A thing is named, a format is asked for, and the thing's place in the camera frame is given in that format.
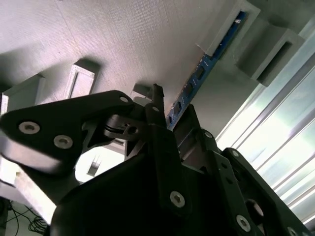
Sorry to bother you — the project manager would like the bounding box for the blue RAM stick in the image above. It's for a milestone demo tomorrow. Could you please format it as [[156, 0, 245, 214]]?
[[167, 9, 250, 130]]

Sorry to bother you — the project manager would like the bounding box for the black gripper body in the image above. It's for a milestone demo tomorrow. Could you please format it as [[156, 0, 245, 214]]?
[[49, 152, 238, 236]]

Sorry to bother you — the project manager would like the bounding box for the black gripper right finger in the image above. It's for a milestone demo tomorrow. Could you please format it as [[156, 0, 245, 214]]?
[[172, 104, 315, 236]]

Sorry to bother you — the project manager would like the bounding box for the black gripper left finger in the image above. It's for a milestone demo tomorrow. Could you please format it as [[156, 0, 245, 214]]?
[[0, 83, 194, 219]]

